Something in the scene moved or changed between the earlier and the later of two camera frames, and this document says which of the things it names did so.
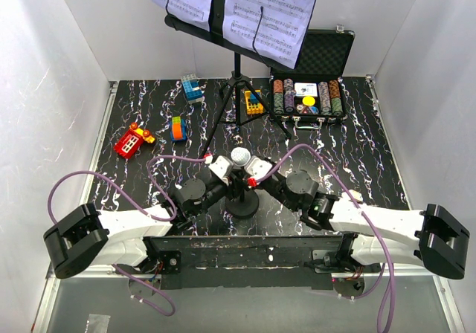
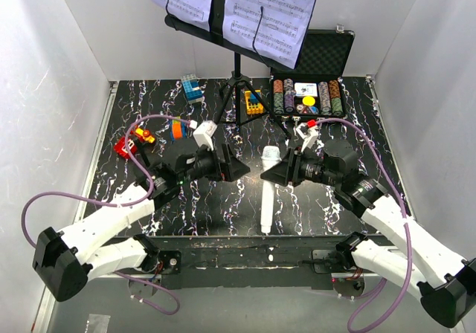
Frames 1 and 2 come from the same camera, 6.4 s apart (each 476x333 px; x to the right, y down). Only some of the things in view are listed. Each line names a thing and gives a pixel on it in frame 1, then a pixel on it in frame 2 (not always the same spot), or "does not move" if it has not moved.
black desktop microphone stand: x=245 y=202 -> x=140 y=150
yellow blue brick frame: x=253 y=105 does not move
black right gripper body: x=275 y=185 -> x=313 y=170
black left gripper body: x=217 y=194 -> x=207 y=166
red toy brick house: x=131 y=140 does not move
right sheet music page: x=288 y=4 does not move
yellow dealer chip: x=309 y=100 does not move
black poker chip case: x=316 y=88 does not move
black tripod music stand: x=216 y=37 does not move
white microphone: x=240 y=156 -> x=271 y=155
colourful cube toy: x=178 y=128 does not move
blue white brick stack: x=193 y=91 does not move
